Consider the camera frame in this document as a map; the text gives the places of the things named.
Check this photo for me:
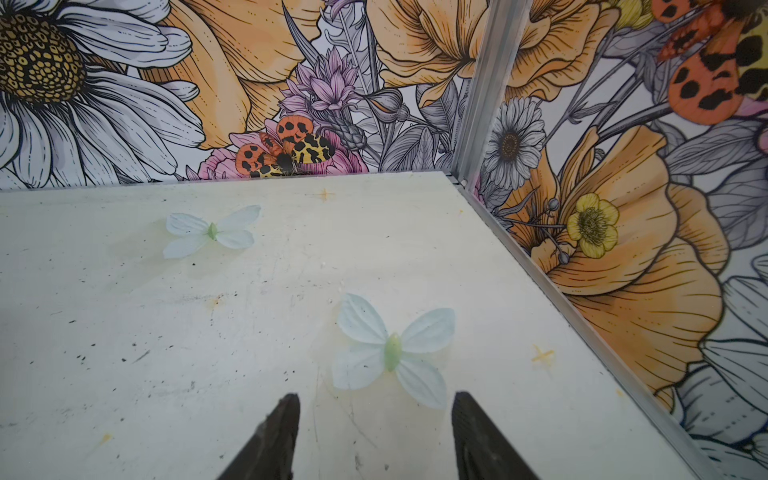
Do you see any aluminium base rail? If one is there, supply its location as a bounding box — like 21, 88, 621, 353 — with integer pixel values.
445, 174, 720, 479

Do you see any aluminium corner post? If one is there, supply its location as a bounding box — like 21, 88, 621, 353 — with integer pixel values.
452, 1, 532, 192

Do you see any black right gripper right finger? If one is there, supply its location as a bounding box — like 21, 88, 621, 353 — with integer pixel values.
451, 391, 538, 480

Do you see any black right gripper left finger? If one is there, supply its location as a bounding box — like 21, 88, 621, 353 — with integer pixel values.
218, 393, 300, 480

